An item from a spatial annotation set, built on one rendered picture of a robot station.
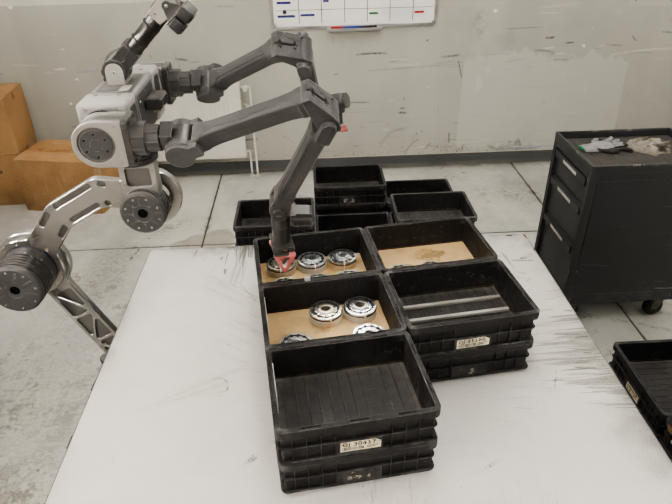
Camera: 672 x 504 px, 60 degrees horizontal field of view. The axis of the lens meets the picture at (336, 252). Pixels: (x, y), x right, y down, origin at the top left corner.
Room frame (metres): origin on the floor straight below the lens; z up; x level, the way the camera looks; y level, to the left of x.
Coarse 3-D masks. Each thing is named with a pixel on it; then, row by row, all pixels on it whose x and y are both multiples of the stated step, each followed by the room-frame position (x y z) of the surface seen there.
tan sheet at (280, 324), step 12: (288, 312) 1.49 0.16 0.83; (300, 312) 1.49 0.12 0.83; (276, 324) 1.43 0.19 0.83; (288, 324) 1.43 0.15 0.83; (300, 324) 1.43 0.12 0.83; (312, 324) 1.43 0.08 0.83; (348, 324) 1.43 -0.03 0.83; (360, 324) 1.42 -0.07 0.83; (384, 324) 1.42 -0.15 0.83; (276, 336) 1.38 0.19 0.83; (312, 336) 1.37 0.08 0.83; (324, 336) 1.37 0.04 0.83
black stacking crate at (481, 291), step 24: (480, 264) 1.61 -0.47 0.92; (408, 288) 1.57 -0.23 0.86; (432, 288) 1.58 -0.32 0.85; (456, 288) 1.59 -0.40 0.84; (480, 288) 1.60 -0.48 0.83; (504, 288) 1.54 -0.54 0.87; (408, 312) 1.48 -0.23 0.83; (432, 312) 1.48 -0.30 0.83; (456, 312) 1.48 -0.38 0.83; (504, 312) 1.47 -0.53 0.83; (432, 336) 1.30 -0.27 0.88; (456, 336) 1.31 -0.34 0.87; (480, 336) 1.31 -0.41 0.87; (504, 336) 1.33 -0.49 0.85; (528, 336) 1.34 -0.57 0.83
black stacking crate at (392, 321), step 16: (288, 288) 1.50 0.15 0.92; (304, 288) 1.51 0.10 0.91; (320, 288) 1.52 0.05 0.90; (336, 288) 1.53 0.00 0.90; (352, 288) 1.54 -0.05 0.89; (368, 288) 1.54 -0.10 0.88; (272, 304) 1.49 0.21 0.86; (288, 304) 1.50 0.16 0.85; (304, 304) 1.51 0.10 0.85; (384, 304) 1.47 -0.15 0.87
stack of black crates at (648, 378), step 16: (624, 352) 1.83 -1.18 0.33; (640, 352) 1.83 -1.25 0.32; (656, 352) 1.83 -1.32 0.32; (624, 368) 1.73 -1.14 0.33; (640, 368) 1.79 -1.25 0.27; (656, 368) 1.79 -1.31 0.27; (624, 384) 1.69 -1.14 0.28; (640, 384) 1.60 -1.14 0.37; (656, 384) 1.69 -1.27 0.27; (640, 400) 1.58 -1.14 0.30; (656, 400) 1.51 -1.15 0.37; (656, 416) 1.48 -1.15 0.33; (656, 432) 1.45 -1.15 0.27
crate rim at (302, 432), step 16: (368, 336) 1.25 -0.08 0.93; (384, 336) 1.25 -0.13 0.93; (272, 352) 1.19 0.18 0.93; (416, 352) 1.18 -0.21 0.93; (272, 368) 1.13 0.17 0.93; (272, 384) 1.07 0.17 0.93; (272, 400) 1.02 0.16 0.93; (432, 400) 1.01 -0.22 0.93; (272, 416) 0.97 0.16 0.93; (384, 416) 0.96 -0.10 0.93; (400, 416) 0.96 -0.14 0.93; (416, 416) 0.96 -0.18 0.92; (432, 416) 0.97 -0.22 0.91; (288, 432) 0.92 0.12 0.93; (304, 432) 0.92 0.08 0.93; (320, 432) 0.93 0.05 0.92; (336, 432) 0.93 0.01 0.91
